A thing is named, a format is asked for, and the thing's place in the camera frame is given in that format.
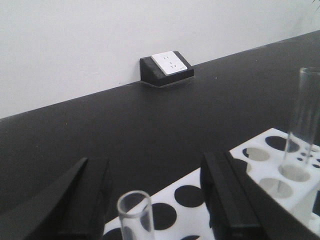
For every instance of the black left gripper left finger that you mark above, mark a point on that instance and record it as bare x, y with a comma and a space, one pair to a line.
74, 207

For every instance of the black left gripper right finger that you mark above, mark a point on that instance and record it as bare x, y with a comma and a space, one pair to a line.
239, 209

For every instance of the short clear test tube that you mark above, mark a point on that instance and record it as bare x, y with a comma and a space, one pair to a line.
136, 216

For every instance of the tall clear test tube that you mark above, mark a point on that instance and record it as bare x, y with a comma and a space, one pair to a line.
303, 126

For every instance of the white test tube rack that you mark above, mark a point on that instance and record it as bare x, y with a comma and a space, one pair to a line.
262, 154

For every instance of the black box white power socket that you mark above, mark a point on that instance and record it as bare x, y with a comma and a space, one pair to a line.
164, 68

